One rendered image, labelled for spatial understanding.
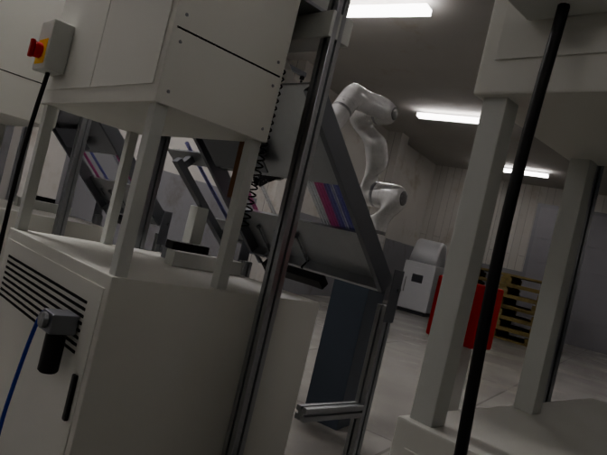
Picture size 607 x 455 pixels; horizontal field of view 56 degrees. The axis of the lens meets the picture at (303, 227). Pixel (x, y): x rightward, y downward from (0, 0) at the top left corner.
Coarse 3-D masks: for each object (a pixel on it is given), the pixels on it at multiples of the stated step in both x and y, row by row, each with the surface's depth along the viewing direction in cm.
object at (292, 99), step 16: (288, 96) 162; (304, 96) 158; (288, 112) 167; (272, 128) 177; (288, 128) 172; (208, 144) 203; (224, 144) 195; (272, 144) 183; (288, 144) 177; (320, 144) 166; (224, 160) 202; (272, 160) 188; (288, 160) 182; (320, 160) 170; (320, 176) 175
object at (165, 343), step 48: (48, 240) 158; (144, 288) 125; (192, 288) 134; (240, 288) 153; (96, 336) 120; (144, 336) 127; (192, 336) 136; (240, 336) 146; (288, 336) 158; (96, 384) 121; (144, 384) 129; (192, 384) 138; (288, 384) 160; (96, 432) 122; (144, 432) 130; (192, 432) 140; (288, 432) 163
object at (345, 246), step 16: (256, 224) 224; (272, 224) 215; (304, 224) 199; (320, 224) 193; (256, 240) 232; (304, 240) 206; (320, 240) 198; (336, 240) 191; (352, 240) 185; (320, 256) 205; (336, 256) 197; (352, 256) 190; (352, 272) 196; (368, 272) 190
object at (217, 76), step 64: (128, 0) 138; (192, 0) 123; (256, 0) 134; (64, 64) 159; (128, 64) 131; (192, 64) 125; (256, 64) 136; (128, 128) 181; (192, 128) 147; (256, 128) 139; (128, 192) 123; (128, 256) 122; (0, 320) 160; (64, 320) 123; (0, 384) 152; (64, 384) 125; (64, 448) 120
